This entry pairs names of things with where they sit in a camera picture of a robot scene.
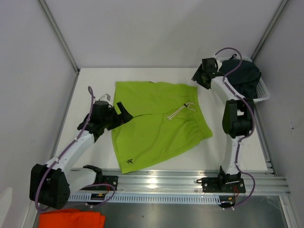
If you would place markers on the aluminium corner post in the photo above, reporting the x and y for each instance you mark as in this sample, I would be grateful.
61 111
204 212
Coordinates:
283 5
58 34

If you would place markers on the dark navy shorts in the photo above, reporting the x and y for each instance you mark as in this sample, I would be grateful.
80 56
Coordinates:
245 78

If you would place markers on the orange cloth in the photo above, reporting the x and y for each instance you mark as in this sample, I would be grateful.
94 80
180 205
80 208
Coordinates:
71 218

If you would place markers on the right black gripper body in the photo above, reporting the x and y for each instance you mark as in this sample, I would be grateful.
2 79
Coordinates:
204 85

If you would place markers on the right aluminium corner post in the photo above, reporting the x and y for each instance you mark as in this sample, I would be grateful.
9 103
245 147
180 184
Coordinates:
283 5

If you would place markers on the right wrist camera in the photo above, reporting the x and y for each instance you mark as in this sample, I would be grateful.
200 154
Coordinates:
218 62

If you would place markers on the white slotted cable duct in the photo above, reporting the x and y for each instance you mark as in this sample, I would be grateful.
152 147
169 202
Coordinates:
146 198

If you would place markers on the white plastic basket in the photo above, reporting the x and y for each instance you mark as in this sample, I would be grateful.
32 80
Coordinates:
262 91

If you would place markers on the lime green shorts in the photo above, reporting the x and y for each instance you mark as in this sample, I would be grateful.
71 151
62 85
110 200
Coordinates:
167 121

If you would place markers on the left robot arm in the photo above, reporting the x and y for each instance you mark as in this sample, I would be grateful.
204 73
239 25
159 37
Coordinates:
52 183

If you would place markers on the aluminium mounting rail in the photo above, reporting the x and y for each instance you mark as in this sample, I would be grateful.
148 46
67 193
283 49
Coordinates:
184 182

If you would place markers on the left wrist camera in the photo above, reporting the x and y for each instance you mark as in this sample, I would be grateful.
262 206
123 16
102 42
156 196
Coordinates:
106 98

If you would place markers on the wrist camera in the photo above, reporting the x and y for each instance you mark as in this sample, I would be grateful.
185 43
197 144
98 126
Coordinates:
218 62
106 98

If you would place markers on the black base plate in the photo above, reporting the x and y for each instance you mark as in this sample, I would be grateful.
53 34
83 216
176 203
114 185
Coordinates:
215 185
107 179

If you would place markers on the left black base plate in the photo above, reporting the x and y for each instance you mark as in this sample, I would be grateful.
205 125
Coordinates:
107 179

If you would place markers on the left aluminium corner post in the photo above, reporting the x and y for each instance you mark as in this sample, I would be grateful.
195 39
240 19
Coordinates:
58 34

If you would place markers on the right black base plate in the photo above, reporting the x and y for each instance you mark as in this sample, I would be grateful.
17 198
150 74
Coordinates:
215 185

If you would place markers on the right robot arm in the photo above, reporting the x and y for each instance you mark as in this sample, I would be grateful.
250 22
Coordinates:
238 120

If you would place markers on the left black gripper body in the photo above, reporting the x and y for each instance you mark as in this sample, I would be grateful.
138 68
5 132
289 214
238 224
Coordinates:
111 121

